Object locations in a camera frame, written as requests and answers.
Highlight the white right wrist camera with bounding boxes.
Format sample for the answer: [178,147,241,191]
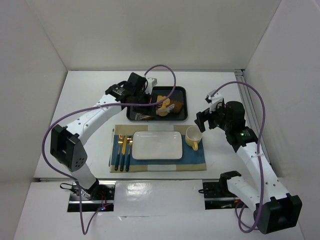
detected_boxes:
[205,91,224,113]

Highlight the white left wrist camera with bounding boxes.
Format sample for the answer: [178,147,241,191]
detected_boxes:
[144,77,158,95]

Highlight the gold fork green handle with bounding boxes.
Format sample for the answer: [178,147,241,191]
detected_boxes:
[114,134,125,171]

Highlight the yellow mug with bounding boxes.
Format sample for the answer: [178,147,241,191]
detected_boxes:
[185,126,203,151]

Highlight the aluminium frame rail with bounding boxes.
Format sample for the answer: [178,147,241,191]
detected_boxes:
[234,69,272,166]

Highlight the gold knife green handle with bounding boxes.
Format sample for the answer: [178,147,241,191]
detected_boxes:
[120,135,128,172]

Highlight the flat seeded bread slice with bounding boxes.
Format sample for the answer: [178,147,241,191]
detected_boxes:
[156,95,171,107]

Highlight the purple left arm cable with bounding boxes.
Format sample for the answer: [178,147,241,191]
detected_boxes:
[41,64,177,235]

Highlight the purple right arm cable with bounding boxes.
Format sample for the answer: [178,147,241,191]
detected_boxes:
[212,80,266,232]

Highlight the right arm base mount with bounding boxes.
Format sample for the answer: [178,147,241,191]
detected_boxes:
[198,181,243,210]

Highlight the gold spoon green handle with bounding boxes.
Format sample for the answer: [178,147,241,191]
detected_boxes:
[125,135,133,172]

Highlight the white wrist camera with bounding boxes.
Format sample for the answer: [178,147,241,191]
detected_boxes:
[144,77,158,95]
[205,91,224,113]

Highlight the metal food tongs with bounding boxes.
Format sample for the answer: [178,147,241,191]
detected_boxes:
[135,103,175,121]

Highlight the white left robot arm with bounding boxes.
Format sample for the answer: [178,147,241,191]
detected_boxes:
[50,72,157,198]

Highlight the white rectangular plate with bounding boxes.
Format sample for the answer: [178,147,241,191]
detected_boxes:
[132,131,183,161]

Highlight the black rectangular tray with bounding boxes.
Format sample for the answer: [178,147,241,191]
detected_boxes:
[141,86,188,122]

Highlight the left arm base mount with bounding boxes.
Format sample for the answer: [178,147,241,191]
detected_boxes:
[59,179,117,213]

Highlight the dark brown bread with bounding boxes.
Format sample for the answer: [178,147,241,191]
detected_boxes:
[169,100,185,114]

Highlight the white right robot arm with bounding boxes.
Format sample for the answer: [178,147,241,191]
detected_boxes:
[194,101,302,234]

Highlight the large orange flower bread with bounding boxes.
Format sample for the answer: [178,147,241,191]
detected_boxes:
[139,114,154,121]

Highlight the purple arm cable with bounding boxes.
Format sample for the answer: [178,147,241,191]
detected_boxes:
[212,80,266,232]
[41,64,177,235]

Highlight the blue beige placemat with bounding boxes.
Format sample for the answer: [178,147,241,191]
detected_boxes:
[109,124,207,173]

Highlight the small round yellow bun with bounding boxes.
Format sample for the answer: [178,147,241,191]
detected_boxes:
[156,106,168,117]

